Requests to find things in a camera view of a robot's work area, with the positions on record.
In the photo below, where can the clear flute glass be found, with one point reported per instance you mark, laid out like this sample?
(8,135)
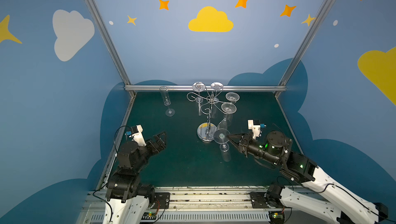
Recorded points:
(166,100)
(199,87)
(221,137)
(217,88)

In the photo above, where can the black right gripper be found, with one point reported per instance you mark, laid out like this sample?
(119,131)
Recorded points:
(243,142)

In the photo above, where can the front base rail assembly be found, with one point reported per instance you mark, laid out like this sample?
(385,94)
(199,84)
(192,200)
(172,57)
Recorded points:
(188,205)

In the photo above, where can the aluminium corner post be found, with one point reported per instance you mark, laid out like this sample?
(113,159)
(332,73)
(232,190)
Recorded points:
(95,13)
(313,29)

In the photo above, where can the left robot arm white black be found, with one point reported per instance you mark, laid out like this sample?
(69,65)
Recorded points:
(127,199)

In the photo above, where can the clear wine glass near right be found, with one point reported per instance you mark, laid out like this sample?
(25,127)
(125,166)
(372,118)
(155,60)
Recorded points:
(228,110)

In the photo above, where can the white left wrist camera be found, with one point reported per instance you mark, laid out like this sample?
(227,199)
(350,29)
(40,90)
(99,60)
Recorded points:
(135,134)

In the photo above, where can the aluminium left corner post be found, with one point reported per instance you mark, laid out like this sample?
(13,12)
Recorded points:
(95,13)

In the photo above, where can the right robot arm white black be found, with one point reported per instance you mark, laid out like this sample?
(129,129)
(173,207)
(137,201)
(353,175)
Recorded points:
(340,205)

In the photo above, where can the aluminium left floor rail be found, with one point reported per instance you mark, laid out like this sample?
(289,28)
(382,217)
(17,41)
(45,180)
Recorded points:
(116,142)

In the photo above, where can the chrome wine glass rack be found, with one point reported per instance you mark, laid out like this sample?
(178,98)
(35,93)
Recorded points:
(206,130)

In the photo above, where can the clear wine glass far right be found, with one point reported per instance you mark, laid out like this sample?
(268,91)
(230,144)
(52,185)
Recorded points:
(232,97)

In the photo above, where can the aluminium right corner post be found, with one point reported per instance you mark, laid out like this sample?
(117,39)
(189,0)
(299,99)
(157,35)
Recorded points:
(313,29)

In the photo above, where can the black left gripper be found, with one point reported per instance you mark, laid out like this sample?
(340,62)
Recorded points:
(150,145)

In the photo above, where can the clear wine glass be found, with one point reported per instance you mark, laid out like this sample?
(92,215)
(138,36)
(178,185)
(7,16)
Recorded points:
(232,97)
(228,110)

